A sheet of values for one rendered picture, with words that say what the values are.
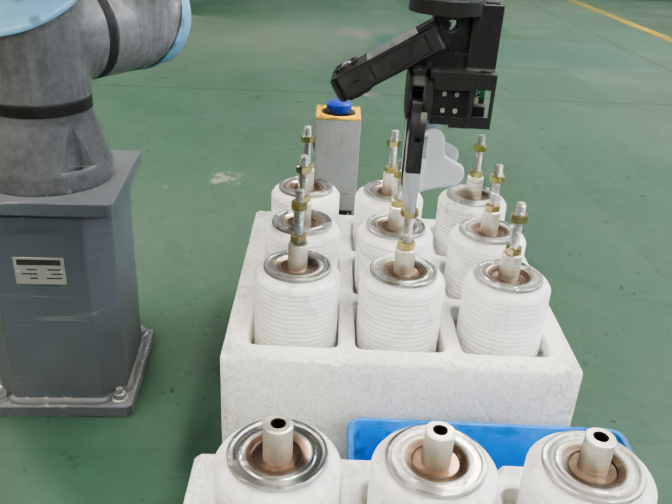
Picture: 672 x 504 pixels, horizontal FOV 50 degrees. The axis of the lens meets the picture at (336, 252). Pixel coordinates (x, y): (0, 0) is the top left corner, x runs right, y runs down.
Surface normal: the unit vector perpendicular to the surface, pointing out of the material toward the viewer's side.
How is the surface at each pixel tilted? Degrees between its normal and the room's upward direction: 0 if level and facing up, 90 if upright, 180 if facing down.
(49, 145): 72
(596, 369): 0
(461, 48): 90
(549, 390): 90
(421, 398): 90
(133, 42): 100
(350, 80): 89
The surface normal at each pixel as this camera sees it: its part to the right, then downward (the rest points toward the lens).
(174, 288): 0.05, -0.89
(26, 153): 0.04, 0.16
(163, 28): 0.84, 0.34
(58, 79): 0.67, 0.36
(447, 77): -0.06, 0.45
